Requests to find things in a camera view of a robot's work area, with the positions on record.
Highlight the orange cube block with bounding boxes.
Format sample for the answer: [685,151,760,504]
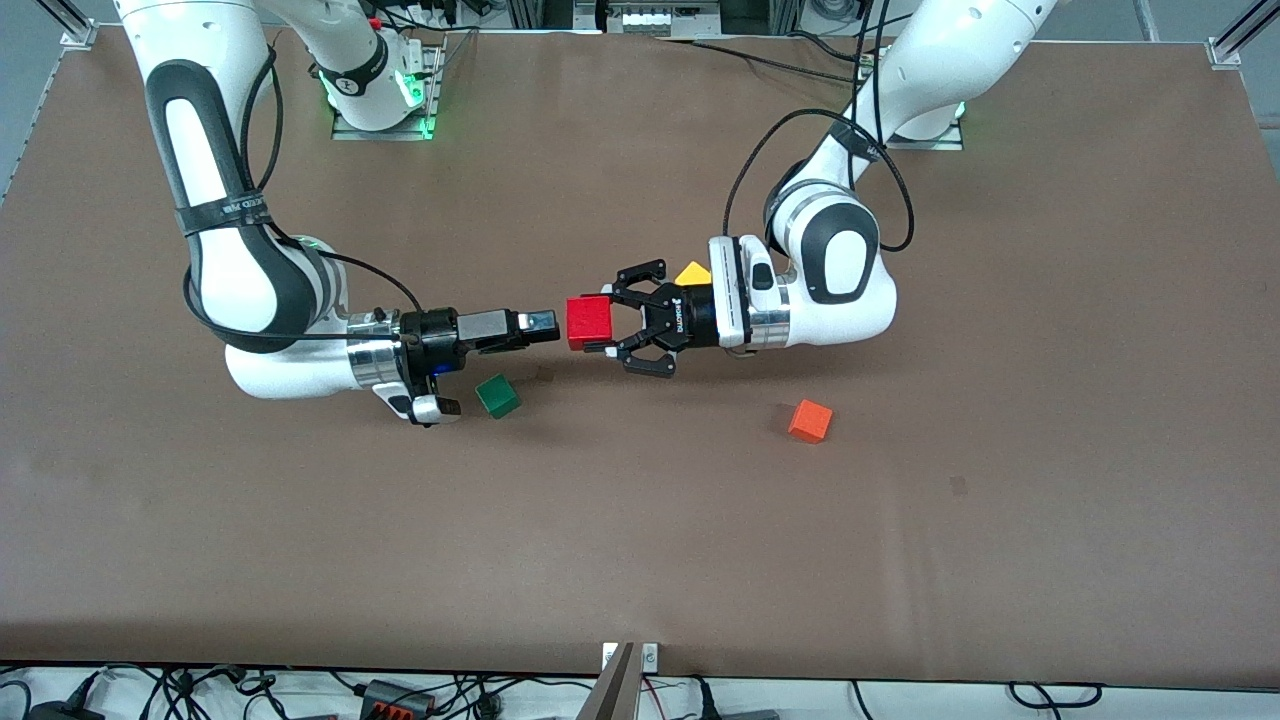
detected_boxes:
[787,399,834,445]

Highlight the grey angled metal bar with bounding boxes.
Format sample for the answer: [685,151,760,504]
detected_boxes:
[577,642,641,720]

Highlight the black orange connector box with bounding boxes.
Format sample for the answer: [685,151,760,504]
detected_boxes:
[360,679,437,718]

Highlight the green cube block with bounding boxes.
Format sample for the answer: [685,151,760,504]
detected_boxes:
[476,373,523,420]

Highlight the black cable on table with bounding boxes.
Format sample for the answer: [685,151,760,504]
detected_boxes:
[655,36,871,86]

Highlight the brown table cover mat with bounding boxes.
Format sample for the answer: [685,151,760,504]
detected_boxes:
[0,25,1280,691]

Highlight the black looped floor cable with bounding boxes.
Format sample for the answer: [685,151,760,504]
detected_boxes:
[1008,681,1104,710]

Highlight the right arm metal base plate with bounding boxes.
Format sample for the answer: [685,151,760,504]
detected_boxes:
[332,45,443,141]

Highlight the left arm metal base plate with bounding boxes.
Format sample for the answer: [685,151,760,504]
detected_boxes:
[885,100,966,151]

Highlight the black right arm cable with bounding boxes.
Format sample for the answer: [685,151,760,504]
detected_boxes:
[183,45,423,341]

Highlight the red cube block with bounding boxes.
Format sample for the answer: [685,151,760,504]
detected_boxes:
[566,295,613,351]

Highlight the white power strip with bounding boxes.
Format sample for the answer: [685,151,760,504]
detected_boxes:
[608,0,723,37]

